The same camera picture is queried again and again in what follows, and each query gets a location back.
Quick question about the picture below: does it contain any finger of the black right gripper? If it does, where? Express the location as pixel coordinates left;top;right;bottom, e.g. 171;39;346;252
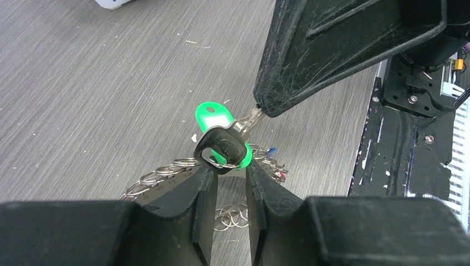
253;0;447;117

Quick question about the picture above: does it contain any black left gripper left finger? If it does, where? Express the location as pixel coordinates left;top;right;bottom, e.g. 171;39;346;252
1;167;218;265

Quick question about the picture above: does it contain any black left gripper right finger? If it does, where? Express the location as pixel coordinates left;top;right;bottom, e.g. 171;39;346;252
246;162;469;265

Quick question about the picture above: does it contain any round metal key organizer disc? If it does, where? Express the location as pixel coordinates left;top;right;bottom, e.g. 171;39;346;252
119;144;289;233

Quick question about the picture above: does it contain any black head silver key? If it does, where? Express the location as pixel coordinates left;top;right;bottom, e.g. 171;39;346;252
193;105;266;174

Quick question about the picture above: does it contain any green key tag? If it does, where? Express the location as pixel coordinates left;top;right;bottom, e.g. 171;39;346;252
195;101;253;170

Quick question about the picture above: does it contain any blue key tag outer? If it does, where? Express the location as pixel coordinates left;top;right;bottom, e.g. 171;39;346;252
267;147;277;156

